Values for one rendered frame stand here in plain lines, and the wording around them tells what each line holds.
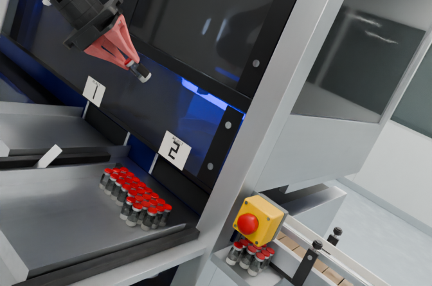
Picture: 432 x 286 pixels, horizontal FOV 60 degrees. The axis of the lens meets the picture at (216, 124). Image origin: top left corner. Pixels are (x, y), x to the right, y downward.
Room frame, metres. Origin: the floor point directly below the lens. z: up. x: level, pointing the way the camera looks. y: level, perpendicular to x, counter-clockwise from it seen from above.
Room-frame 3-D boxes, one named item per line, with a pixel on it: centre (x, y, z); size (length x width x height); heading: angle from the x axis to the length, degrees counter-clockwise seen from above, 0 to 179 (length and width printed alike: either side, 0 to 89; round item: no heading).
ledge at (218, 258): (0.74, -0.20, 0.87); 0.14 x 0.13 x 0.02; 147
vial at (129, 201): (0.71, 0.10, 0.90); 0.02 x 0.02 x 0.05
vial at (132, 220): (0.69, 0.08, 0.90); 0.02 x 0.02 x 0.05
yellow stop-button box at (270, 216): (0.72, -0.16, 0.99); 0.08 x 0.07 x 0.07; 147
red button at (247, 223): (0.68, -0.14, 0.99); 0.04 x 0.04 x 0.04; 57
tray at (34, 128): (0.94, 0.40, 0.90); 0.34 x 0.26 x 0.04; 147
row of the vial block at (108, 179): (0.74, 0.12, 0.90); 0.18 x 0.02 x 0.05; 57
